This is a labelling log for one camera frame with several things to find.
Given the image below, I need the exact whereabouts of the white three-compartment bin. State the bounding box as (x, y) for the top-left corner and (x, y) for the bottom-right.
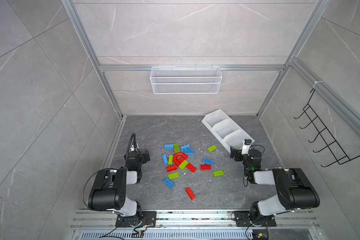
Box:
(202, 109), (255, 153)

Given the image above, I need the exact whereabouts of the green lego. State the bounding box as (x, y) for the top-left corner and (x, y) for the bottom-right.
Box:
(174, 144), (181, 154)
(207, 145), (218, 153)
(179, 160), (189, 170)
(168, 172), (180, 180)
(213, 170), (225, 178)
(168, 155), (174, 166)

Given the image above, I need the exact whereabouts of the blue lego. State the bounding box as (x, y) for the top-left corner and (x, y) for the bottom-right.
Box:
(203, 158), (214, 166)
(163, 178), (175, 189)
(184, 149), (195, 156)
(164, 144), (175, 150)
(162, 155), (169, 166)
(181, 144), (191, 152)

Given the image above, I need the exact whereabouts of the red lego bottom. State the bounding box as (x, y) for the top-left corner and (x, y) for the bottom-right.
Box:
(186, 188), (196, 201)

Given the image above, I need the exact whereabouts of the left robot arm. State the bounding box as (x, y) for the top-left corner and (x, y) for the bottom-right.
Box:
(82, 133), (150, 220)

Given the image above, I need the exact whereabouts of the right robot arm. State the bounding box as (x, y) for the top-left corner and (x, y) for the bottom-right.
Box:
(230, 146), (320, 226)

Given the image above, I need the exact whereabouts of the green lego top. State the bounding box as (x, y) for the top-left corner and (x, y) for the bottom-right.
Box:
(174, 144), (181, 154)

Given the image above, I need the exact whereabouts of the red arch lego piece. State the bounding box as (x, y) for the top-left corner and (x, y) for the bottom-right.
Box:
(173, 153), (188, 167)

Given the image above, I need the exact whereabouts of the green lego under arch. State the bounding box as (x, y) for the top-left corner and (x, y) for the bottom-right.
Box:
(179, 160), (189, 170)

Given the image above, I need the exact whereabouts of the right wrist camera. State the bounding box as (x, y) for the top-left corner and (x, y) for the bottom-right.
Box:
(242, 139), (253, 155)

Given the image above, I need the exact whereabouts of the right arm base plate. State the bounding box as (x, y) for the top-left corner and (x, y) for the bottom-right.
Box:
(231, 211), (277, 227)

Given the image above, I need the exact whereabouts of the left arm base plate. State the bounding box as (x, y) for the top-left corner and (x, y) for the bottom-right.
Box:
(115, 211), (157, 228)

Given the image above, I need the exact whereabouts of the white wire mesh basket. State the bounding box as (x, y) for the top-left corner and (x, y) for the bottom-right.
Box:
(150, 66), (223, 95)

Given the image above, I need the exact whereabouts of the black wire hook rack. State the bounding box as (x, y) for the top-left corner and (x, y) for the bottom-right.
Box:
(294, 89), (360, 168)

